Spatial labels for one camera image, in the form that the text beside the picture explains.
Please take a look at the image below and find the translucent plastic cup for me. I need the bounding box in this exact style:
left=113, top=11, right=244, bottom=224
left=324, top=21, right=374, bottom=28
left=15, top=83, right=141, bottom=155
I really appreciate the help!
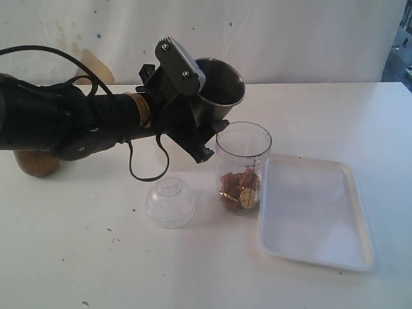
left=161, top=135, right=196, bottom=172

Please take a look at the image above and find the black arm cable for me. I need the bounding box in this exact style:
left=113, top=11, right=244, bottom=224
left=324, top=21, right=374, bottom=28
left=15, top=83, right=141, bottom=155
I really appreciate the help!
left=0, top=44, right=113, bottom=97

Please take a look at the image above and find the clear graduated shaker body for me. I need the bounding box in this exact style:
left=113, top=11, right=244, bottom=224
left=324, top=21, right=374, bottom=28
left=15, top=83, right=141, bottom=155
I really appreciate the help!
left=216, top=121, right=272, bottom=215

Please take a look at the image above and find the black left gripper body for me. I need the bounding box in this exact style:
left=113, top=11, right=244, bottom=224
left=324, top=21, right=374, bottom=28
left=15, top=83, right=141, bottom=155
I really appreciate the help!
left=135, top=64, right=214, bottom=163

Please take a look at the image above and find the stainless steel cup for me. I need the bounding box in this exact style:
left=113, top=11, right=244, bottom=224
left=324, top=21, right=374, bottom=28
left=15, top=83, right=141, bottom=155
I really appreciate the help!
left=191, top=58, right=245, bottom=126

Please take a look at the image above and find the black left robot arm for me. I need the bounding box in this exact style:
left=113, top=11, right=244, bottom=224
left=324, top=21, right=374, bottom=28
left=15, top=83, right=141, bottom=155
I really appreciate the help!
left=1, top=37, right=212, bottom=163

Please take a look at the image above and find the white plastic tray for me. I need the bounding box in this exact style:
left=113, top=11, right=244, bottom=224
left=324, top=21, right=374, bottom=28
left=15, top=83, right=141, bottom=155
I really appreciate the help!
left=257, top=154, right=374, bottom=272

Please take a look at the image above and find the clear shaker lid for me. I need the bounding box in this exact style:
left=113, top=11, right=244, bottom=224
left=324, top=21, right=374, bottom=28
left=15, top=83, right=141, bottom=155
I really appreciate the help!
left=145, top=173, right=196, bottom=229

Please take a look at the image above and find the wood pieces and gold coin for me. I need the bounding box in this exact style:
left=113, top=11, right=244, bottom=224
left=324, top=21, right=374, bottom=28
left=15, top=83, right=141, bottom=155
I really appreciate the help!
left=220, top=168, right=261, bottom=215

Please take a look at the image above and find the brown wooden cup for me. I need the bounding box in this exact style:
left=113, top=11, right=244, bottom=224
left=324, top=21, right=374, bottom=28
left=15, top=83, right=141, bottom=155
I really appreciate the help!
left=14, top=151, right=60, bottom=178

